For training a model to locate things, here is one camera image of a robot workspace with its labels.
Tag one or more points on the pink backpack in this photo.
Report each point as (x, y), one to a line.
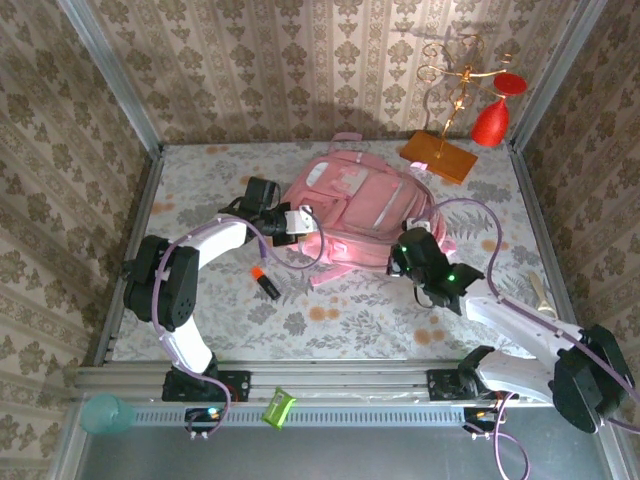
(370, 200)

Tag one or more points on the black marker orange cap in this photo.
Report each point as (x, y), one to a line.
(267, 286)

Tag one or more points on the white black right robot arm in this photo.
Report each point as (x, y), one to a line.
(520, 325)

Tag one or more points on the floral table cloth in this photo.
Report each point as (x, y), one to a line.
(200, 170)

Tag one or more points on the cream wooden scraper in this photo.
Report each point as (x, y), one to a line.
(541, 295)

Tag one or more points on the red cone ornament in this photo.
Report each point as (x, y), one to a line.
(491, 125)

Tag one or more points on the small black controller board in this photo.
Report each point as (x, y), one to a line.
(200, 416)
(472, 416)

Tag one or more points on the small green box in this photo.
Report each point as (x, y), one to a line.
(278, 407)

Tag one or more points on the red disc ornament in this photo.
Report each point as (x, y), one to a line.
(510, 85)

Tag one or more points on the grey metal sheet panel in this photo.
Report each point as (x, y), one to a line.
(350, 455)

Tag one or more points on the teal plastic cup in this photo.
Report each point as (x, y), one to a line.
(102, 415)

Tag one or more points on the aluminium side rail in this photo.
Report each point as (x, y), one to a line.
(145, 200)
(532, 200)

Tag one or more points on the aluminium front frame rail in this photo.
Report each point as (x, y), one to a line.
(350, 380)

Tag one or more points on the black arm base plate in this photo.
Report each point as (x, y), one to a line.
(440, 385)
(242, 379)

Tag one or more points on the aluminium frame post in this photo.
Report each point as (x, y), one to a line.
(555, 75)
(113, 75)

